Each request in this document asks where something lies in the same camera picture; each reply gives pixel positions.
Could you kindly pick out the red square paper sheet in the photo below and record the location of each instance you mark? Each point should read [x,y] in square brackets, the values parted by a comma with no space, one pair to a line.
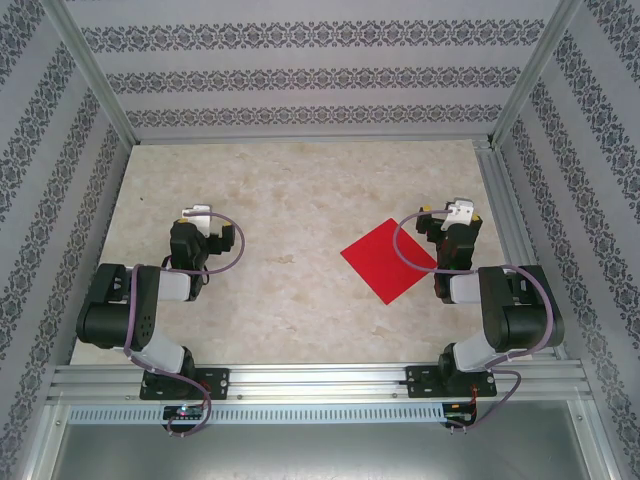
[387,260]

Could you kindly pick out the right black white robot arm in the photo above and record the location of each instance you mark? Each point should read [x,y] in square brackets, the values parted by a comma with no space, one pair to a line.
[525,320]

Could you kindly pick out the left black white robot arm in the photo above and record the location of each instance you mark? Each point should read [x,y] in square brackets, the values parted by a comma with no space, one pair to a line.
[105,310]

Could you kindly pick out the grey sheet metal tray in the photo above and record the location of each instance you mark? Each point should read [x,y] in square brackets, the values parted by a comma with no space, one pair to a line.
[320,455]

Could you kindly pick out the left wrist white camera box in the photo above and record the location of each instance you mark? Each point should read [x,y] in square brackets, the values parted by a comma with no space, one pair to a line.
[200,215]

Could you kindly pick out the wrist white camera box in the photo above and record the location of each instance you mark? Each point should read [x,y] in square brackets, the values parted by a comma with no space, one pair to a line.
[200,215]
[460,210]

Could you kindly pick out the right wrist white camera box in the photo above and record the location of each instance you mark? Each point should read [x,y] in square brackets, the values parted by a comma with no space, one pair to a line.
[460,210]

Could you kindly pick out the aluminium side rail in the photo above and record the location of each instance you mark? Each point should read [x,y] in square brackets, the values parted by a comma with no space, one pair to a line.
[506,210]

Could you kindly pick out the thin aluminium wall rail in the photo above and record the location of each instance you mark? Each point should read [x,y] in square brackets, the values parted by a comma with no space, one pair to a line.
[310,140]

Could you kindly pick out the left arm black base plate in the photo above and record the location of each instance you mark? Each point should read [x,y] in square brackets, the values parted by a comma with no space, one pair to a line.
[217,382]

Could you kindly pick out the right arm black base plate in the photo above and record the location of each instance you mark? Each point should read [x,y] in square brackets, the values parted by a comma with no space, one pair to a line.
[420,382]

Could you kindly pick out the aluminium frame post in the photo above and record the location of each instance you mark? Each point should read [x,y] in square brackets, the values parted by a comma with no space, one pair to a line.
[88,65]
[538,65]

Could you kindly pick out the wide aluminium mounting rail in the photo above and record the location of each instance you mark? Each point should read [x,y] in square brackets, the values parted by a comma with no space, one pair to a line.
[320,382]

